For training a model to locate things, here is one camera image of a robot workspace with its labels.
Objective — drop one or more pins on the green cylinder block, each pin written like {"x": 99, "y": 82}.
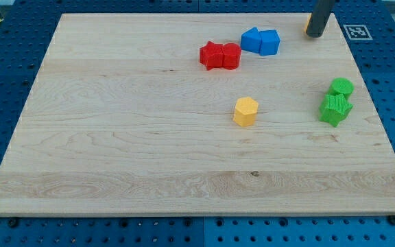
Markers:
{"x": 341, "y": 86}

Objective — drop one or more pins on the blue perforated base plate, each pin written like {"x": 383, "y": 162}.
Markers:
{"x": 25, "y": 34}

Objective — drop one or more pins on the red cylinder block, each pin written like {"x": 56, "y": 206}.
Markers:
{"x": 232, "y": 55}

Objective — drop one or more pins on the yellow heart block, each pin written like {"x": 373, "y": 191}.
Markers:
{"x": 306, "y": 24}

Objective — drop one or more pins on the yellow hexagon block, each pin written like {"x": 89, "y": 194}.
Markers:
{"x": 246, "y": 110}

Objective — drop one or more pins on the red star block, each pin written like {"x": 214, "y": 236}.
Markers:
{"x": 211, "y": 55}

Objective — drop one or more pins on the blue triangle block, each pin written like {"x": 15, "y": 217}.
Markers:
{"x": 251, "y": 40}

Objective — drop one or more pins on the white fiducial marker tag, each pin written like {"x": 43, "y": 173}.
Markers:
{"x": 357, "y": 32}

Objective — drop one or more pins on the wooden board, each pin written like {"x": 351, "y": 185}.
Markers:
{"x": 123, "y": 120}

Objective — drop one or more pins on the green star block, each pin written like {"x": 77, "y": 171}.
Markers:
{"x": 334, "y": 109}

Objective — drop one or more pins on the blue cube block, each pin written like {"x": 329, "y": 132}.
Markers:
{"x": 270, "y": 42}

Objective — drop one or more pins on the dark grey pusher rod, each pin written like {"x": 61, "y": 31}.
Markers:
{"x": 319, "y": 18}

